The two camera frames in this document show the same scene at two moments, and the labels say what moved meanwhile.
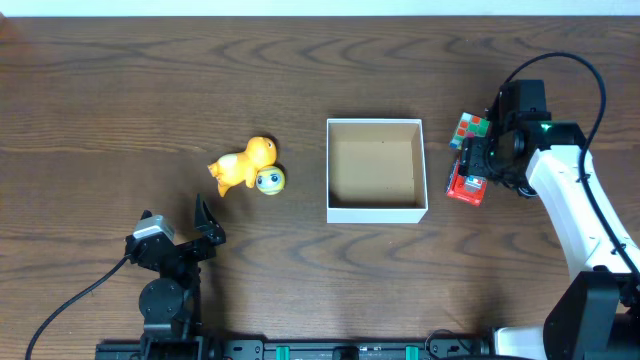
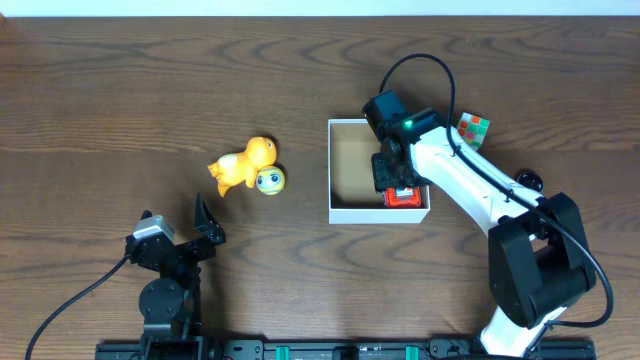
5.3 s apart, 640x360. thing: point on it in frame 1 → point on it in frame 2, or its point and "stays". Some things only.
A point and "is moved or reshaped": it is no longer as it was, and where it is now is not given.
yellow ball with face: x=270 y=180 stays
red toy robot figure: x=470 y=189 is moved or reshaped
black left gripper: x=185 y=249 stays
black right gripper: x=466 y=158 → x=383 y=177
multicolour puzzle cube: x=470 y=126 stays
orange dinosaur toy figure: x=260 y=152 stays
